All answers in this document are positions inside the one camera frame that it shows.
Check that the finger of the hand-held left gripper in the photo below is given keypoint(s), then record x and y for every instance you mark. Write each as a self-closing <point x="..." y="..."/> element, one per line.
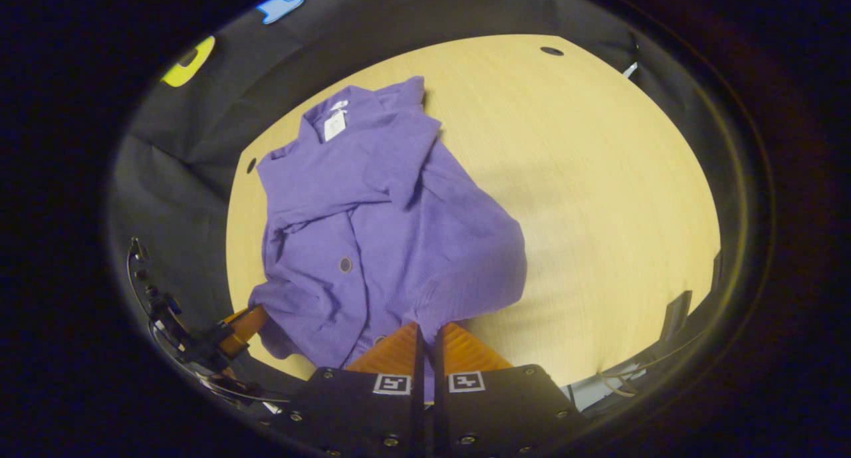
<point x="246" y="328"/>

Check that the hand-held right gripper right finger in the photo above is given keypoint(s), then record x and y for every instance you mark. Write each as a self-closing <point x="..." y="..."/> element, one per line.
<point x="440" y="411"/>

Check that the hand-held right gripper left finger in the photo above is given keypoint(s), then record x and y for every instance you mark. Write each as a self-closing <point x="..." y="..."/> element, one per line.
<point x="418" y="411"/>

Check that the purple button shirt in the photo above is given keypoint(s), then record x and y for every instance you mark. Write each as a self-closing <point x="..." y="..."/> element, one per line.
<point x="372" y="212"/>

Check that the black backdrop cloth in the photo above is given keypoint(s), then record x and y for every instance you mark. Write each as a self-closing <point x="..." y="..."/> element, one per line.
<point x="199" y="139"/>

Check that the dark block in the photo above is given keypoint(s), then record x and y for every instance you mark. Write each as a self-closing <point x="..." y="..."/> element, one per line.
<point x="677" y="315"/>

